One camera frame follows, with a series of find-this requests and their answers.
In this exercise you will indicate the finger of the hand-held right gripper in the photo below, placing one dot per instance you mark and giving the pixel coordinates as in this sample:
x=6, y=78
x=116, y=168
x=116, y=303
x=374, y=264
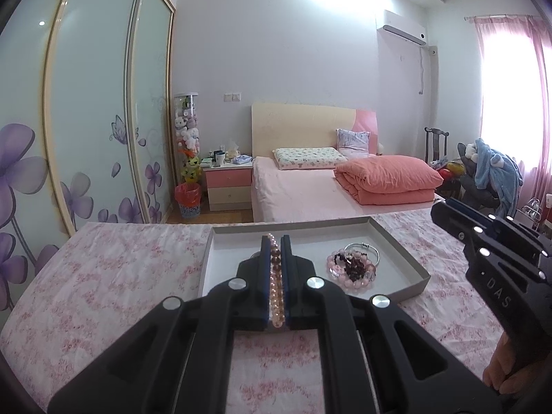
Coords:
x=453, y=224
x=517, y=230

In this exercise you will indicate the white air conditioner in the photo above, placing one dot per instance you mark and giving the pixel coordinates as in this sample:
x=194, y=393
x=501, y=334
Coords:
x=401, y=26

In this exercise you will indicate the white wall socket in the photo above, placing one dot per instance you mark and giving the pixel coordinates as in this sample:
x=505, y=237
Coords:
x=232, y=95

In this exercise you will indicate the folded orange quilt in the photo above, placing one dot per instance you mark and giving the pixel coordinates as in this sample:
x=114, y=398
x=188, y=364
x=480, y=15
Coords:
x=388, y=179

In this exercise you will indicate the pink bed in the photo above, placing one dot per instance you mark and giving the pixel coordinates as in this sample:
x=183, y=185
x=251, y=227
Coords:
x=297, y=194

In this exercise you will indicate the pink curtain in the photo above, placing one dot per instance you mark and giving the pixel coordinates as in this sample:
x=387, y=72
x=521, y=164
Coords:
x=539, y=73

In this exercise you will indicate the cream and pink headboard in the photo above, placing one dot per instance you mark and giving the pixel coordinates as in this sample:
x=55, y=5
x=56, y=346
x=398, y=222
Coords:
x=297, y=125

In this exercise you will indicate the plush toy display tube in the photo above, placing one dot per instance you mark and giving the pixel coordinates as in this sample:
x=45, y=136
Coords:
x=187, y=138

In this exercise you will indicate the pink floral tablecloth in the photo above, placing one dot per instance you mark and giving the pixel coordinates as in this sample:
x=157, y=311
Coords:
x=108, y=289

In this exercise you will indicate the white mug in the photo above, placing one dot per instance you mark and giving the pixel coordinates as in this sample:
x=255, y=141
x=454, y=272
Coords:
x=220, y=158

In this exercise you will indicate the grey swivel chair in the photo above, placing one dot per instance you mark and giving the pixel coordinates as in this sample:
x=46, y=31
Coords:
x=474, y=192

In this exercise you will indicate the red trash bin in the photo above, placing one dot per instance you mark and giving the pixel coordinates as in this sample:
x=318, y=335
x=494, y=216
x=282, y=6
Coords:
x=188, y=200

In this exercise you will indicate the purple pillow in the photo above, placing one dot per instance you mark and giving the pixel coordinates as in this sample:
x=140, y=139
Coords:
x=353, y=142

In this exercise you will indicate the person's right hand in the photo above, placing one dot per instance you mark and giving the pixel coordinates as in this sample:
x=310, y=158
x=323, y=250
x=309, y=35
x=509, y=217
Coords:
x=502, y=366

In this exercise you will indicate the floral pillow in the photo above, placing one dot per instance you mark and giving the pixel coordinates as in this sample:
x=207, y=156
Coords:
x=304, y=158

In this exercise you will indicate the pink and cream nightstand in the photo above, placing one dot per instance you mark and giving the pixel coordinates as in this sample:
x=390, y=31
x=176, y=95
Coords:
x=228, y=187

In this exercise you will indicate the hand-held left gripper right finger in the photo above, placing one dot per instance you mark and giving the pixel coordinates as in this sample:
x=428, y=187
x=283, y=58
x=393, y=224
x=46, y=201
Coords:
x=287, y=284

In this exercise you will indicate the floral sliding door wardrobe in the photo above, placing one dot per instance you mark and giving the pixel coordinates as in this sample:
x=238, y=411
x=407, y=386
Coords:
x=86, y=116

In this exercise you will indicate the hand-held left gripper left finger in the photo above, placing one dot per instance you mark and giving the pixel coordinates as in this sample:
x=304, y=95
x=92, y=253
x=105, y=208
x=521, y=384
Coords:
x=264, y=284

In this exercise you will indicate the grey cardboard tray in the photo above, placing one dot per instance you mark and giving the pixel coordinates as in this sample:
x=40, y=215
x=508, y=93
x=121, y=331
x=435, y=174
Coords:
x=310, y=246

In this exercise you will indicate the dark wooden chair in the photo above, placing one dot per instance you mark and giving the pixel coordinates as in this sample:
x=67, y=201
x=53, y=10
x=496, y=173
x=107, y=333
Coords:
x=435, y=146

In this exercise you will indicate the blue plush garment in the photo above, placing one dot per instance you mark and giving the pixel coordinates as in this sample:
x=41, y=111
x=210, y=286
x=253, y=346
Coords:
x=500, y=168

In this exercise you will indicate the thin silver bangle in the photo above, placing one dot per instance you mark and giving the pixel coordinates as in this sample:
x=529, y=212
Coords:
x=375, y=252

